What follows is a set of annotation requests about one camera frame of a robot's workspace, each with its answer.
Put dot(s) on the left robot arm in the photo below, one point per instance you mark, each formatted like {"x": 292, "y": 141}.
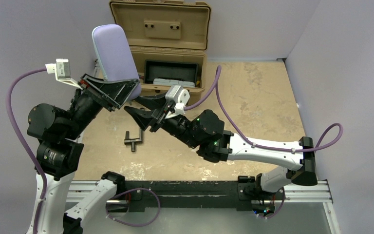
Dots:
{"x": 58, "y": 153}

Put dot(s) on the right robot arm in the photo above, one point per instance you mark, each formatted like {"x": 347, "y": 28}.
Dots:
{"x": 295, "y": 162}

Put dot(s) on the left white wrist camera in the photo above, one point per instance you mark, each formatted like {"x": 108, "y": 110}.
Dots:
{"x": 61, "y": 70}

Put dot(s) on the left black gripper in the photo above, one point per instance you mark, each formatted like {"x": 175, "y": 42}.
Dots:
{"x": 98, "y": 91}

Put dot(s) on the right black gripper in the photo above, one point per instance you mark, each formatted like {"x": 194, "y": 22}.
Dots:
{"x": 158, "y": 116}

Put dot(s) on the lilac zippered umbrella case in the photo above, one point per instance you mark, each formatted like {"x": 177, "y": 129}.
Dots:
{"x": 113, "y": 53}

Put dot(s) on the black base bar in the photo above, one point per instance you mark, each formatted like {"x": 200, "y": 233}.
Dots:
{"x": 242, "y": 194}

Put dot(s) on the black tray in toolbox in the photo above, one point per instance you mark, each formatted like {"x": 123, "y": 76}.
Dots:
{"x": 160, "y": 71}

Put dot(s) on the grey box in toolbox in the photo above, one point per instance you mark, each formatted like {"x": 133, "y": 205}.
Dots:
{"x": 170, "y": 82}

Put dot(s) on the black metal crank handle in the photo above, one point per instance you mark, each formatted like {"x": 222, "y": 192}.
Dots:
{"x": 133, "y": 142}

